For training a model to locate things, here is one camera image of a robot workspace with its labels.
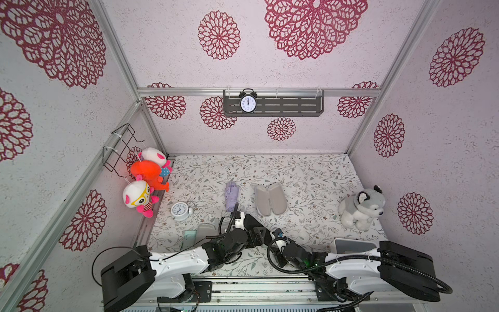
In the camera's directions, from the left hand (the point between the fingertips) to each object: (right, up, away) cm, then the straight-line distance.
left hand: (258, 231), depth 81 cm
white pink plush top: (-50, +33, +13) cm, 62 cm away
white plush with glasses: (-49, +16, -2) cm, 52 cm away
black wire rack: (-56, +33, -7) cm, 65 cm away
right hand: (+5, -7, +2) cm, 9 cm away
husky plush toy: (+43, +8, +2) cm, 44 cm away
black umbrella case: (-3, +3, +2) cm, 5 cm away
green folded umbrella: (-30, -4, +3) cm, 30 cm away
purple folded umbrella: (-13, +13, +17) cm, 25 cm away
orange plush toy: (-49, +25, +6) cm, 55 cm away
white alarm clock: (-36, +6, +11) cm, 38 cm away
